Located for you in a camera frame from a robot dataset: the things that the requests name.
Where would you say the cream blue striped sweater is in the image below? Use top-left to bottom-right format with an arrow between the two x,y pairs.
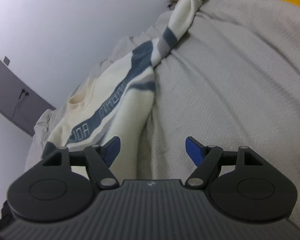
43,0 -> 203,180

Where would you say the grey bedroom door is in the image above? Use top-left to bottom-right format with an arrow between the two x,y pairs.
0,60 -> 55,136

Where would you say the grey bed sheet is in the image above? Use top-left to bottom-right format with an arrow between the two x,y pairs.
24,0 -> 300,233

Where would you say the black door handle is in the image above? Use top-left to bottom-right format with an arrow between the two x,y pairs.
18,88 -> 29,101

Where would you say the grey wall switch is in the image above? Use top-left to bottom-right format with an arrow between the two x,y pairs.
4,57 -> 10,66

